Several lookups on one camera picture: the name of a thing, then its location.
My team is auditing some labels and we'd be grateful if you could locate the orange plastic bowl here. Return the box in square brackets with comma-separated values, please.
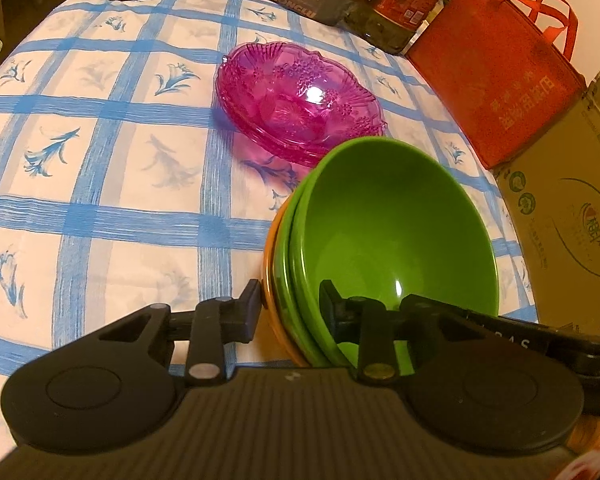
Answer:
[262, 198, 311, 367]

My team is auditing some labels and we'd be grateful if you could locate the green plastic bowl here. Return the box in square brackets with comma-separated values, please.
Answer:
[287, 136, 500, 366]
[270, 178, 330, 367]

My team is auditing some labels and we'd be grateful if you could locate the person's right hand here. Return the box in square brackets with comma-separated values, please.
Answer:
[567, 415, 600, 454]

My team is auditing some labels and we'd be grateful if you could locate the cardboard box with logo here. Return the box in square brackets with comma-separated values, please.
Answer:
[495, 71, 600, 336]

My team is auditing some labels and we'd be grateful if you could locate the blue checked tablecloth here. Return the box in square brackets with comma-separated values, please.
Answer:
[0, 0, 536, 460]

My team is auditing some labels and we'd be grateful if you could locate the red tote bag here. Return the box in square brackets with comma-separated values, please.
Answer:
[406, 0, 585, 169]

